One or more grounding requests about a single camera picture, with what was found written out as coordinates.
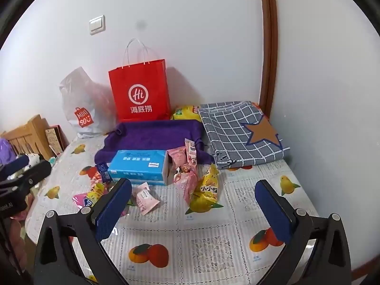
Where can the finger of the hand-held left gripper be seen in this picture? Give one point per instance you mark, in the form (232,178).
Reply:
(32,174)
(16,164)

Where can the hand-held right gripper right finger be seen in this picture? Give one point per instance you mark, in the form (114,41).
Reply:
(273,210)

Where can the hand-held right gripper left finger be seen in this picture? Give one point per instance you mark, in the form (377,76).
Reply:
(114,210)

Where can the yellow and pink snack packet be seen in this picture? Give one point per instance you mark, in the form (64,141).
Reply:
(89,198)

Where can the pale pink pastry packet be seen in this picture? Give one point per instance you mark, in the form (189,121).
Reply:
(186,185)

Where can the red stick snack packet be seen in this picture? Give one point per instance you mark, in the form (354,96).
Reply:
(191,152)

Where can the white plush toy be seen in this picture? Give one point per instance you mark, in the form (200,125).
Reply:
(33,158)

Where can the purple plastic bag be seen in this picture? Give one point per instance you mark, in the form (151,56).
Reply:
(6,151)

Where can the wooden chair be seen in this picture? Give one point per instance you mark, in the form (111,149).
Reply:
(26,133)

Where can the small pink packet white label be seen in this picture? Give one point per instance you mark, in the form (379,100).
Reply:
(145,199)

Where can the patterned cardboard box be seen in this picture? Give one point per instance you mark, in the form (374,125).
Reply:
(55,139)

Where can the blue tissue pack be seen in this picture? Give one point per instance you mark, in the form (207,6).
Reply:
(136,166)

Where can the fruit print tablecloth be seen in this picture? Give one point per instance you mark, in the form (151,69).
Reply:
(207,243)

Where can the purple towel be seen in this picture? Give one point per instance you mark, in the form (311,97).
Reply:
(148,133)

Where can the white plastic shopping bag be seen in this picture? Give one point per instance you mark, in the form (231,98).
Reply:
(80,101)

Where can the grey checked cloth with star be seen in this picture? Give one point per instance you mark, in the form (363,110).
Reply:
(234,130)

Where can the large yellow snack bag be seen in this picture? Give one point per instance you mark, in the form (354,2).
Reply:
(185,112)

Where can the red paper bag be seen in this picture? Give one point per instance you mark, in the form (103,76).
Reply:
(139,89)

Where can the brown wooden door frame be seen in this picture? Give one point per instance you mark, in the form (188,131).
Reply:
(268,50)

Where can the white wall light switch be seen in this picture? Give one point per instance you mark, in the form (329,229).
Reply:
(97,24)

